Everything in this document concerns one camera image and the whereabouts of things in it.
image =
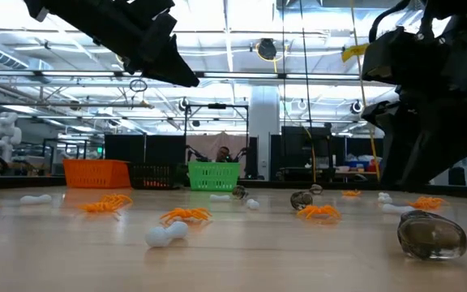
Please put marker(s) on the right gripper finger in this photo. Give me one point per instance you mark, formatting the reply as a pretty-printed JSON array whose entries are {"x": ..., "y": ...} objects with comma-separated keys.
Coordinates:
[
  {"x": 440, "y": 154},
  {"x": 395, "y": 154}
]

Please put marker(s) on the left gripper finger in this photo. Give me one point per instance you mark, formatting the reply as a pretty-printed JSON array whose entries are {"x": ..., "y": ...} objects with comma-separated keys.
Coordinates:
[
  {"x": 168, "y": 82},
  {"x": 181, "y": 73}
]

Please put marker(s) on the white plastic bone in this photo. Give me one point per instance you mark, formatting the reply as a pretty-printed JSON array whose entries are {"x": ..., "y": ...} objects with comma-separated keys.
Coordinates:
[
  {"x": 158, "y": 237},
  {"x": 220, "y": 198},
  {"x": 384, "y": 198},
  {"x": 35, "y": 199},
  {"x": 253, "y": 204},
  {"x": 395, "y": 209}
]

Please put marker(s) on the translucent smoky plastic skull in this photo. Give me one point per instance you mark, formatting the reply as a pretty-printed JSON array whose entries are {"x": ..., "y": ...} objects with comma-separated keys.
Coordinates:
[
  {"x": 316, "y": 188},
  {"x": 239, "y": 191},
  {"x": 301, "y": 200},
  {"x": 432, "y": 237}
]

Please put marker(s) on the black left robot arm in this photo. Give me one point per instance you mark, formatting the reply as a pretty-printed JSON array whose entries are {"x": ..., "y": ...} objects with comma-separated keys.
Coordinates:
[{"x": 83, "y": 20}]

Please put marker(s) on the black partition panel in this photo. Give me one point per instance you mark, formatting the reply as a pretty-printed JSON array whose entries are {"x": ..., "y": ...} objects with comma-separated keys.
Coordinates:
[
  {"x": 144, "y": 150},
  {"x": 298, "y": 146},
  {"x": 359, "y": 150}
]

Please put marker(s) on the wooden background table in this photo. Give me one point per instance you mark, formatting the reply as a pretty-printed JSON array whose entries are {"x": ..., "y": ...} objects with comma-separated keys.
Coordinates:
[{"x": 355, "y": 173}]

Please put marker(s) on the pink cloth curtain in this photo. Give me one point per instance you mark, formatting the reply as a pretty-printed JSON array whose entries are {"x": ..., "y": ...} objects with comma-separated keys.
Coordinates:
[{"x": 205, "y": 144}]

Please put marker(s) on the long ceiling light strip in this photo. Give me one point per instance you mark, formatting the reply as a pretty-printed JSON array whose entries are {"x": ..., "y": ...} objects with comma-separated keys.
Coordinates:
[{"x": 75, "y": 74}]

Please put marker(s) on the person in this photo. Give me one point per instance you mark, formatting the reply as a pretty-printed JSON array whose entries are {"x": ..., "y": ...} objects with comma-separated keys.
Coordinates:
[{"x": 223, "y": 154}]

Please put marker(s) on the black plastic basket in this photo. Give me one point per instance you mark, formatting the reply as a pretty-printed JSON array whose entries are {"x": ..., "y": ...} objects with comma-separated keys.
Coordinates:
[{"x": 152, "y": 174}]

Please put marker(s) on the yellow tag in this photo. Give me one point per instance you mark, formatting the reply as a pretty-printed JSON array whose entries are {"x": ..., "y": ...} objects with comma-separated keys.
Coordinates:
[{"x": 355, "y": 52}]

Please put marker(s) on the green plastic basket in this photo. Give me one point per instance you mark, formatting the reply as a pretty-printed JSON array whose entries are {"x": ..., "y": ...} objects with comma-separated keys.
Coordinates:
[{"x": 213, "y": 176}]

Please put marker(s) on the orange plastic basket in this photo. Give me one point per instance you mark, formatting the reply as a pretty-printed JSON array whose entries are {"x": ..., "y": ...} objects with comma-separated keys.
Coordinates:
[{"x": 95, "y": 174}]

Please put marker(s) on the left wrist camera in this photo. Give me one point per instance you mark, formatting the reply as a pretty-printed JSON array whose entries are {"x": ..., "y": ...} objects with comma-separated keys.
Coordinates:
[{"x": 144, "y": 8}]

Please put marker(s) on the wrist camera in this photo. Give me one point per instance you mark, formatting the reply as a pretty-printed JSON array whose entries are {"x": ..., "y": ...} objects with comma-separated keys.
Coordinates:
[
  {"x": 408, "y": 57},
  {"x": 144, "y": 8}
]

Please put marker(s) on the black metal rig frame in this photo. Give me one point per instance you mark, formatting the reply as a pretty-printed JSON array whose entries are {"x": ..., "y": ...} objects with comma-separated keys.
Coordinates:
[{"x": 216, "y": 106}]

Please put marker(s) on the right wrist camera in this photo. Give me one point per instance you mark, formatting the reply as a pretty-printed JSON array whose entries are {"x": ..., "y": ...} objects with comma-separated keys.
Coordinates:
[{"x": 408, "y": 57}]

